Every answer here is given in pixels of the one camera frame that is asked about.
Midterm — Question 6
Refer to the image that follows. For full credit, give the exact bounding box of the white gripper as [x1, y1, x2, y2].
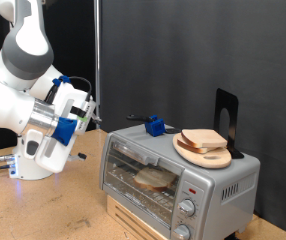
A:
[22, 81, 103, 174]

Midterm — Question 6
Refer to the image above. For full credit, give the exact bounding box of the glass oven door with handle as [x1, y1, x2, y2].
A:
[101, 133, 186, 240]

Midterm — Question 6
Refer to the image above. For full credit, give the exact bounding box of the metal spatula with blue block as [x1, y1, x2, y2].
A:
[126, 114, 181, 138]

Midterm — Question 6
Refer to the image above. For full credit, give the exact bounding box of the white bread slice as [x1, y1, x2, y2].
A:
[133, 166, 178, 193]

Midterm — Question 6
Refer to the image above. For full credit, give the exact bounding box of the wooden box under oven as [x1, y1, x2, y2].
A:
[106, 194, 161, 240]

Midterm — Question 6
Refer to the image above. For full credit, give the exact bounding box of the silver oven knob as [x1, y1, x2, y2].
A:
[172, 224, 191, 240]
[177, 199, 196, 218]

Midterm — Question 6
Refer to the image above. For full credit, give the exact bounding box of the silver toaster oven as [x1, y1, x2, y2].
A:
[99, 120, 261, 240]

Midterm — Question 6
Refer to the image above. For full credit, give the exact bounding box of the vertical metal pole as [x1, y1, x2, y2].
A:
[93, 0, 102, 130]

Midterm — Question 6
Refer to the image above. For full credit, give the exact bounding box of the round wooden cutting board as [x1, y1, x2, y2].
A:
[172, 132, 233, 170]

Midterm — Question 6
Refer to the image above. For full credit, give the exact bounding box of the black metal bookend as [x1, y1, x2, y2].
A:
[212, 87, 245, 160]

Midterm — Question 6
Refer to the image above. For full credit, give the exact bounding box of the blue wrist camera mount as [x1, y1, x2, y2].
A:
[51, 116, 79, 147]

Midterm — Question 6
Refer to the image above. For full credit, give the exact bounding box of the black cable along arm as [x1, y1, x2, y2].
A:
[44, 75, 94, 105]

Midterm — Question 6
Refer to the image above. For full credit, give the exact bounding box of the wire oven rack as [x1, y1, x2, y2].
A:
[107, 159, 181, 219]

